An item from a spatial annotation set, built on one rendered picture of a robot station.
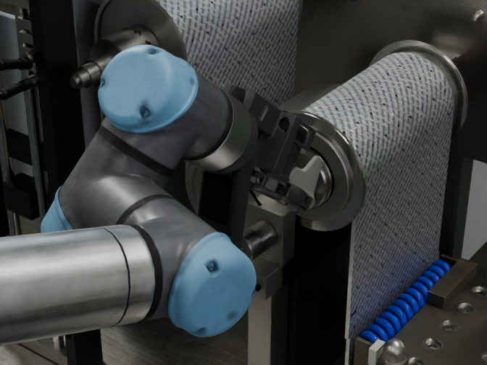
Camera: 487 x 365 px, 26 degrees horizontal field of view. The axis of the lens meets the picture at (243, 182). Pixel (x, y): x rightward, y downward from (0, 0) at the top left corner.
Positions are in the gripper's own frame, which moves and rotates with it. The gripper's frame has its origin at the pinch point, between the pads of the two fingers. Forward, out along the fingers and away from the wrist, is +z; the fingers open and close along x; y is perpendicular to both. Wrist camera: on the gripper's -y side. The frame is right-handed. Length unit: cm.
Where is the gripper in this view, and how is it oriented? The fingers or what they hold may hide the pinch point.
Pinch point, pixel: (296, 203)
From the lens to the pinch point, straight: 117.3
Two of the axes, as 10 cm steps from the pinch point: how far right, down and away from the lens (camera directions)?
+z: 4.5, 2.5, 8.6
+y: 3.9, -9.2, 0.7
